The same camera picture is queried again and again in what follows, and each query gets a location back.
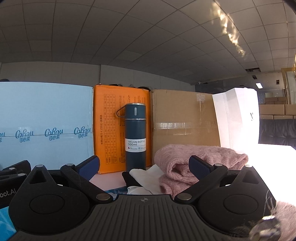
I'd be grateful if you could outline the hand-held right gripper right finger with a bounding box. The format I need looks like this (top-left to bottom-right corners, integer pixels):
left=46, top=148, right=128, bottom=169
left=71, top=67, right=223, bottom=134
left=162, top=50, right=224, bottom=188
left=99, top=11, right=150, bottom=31
left=174, top=156, right=264, bottom=204

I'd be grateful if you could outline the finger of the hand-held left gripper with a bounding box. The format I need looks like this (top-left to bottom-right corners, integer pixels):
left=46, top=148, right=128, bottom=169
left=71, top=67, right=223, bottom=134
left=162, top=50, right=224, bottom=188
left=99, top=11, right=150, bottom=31
left=2, top=160, right=31, bottom=175
left=0, top=173, right=28, bottom=184

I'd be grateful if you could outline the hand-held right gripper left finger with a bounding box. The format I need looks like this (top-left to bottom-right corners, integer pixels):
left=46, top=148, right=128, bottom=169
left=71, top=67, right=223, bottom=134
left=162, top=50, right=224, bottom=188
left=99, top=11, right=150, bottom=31
left=25, top=156, right=114, bottom=202

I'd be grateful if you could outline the pink knitted sweater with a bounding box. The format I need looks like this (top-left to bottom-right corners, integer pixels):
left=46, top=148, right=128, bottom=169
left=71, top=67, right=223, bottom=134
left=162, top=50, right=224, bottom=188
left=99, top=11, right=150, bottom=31
left=154, top=144, right=249, bottom=200

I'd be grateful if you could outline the white garment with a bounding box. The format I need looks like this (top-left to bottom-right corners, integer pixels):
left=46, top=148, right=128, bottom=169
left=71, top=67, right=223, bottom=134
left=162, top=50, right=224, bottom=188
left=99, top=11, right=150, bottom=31
left=127, top=165, right=165, bottom=195

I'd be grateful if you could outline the printed desk mat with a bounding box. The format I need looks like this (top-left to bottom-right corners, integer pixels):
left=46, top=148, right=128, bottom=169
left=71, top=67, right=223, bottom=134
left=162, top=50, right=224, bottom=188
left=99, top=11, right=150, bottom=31
left=0, top=186, right=130, bottom=233

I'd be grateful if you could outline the orange flat box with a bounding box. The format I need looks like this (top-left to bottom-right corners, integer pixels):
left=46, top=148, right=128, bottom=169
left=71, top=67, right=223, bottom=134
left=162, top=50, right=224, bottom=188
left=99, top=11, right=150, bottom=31
left=93, top=85, right=150, bottom=175

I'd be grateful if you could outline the black cloth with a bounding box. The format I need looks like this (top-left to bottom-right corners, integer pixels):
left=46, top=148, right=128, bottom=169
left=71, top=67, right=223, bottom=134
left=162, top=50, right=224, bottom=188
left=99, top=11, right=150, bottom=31
left=122, top=171, right=142, bottom=187

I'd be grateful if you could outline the brown cardboard box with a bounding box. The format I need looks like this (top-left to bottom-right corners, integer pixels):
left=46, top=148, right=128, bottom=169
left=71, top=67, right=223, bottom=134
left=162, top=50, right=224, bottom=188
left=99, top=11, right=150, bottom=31
left=149, top=89, right=220, bottom=166

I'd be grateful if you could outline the dark blue vacuum bottle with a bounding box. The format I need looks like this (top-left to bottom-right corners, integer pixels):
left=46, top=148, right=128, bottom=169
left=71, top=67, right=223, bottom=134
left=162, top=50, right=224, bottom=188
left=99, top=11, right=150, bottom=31
left=116, top=103, right=147, bottom=172

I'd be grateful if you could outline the light blue carton box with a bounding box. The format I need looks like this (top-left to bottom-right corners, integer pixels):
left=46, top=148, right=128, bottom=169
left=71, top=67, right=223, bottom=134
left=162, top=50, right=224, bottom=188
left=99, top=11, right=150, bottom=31
left=0, top=82, right=95, bottom=170

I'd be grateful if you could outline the white paper bag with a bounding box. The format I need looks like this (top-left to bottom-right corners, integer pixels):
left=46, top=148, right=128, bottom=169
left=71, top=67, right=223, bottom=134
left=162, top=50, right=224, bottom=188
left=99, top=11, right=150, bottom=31
left=212, top=88, right=259, bottom=149

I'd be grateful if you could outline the black leather chair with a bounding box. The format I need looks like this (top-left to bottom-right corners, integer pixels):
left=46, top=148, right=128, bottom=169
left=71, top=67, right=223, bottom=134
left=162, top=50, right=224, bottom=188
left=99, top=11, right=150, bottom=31
left=258, top=118, right=296, bottom=150

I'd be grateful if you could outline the stack of cardboard boxes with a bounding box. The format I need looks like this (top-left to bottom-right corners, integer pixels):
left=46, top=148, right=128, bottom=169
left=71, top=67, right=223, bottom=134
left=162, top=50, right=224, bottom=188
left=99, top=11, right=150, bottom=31
left=259, top=96, right=296, bottom=120

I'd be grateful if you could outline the pink fuzzy cloth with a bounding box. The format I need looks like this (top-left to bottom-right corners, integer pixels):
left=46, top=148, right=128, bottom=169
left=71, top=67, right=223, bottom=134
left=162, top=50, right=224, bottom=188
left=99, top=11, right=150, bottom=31
left=231, top=200, right=296, bottom=241

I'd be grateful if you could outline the gold door frame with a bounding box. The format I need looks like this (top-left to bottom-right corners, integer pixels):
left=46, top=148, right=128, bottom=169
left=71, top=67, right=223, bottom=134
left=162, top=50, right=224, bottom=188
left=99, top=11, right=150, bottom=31
left=281, top=67, right=296, bottom=105

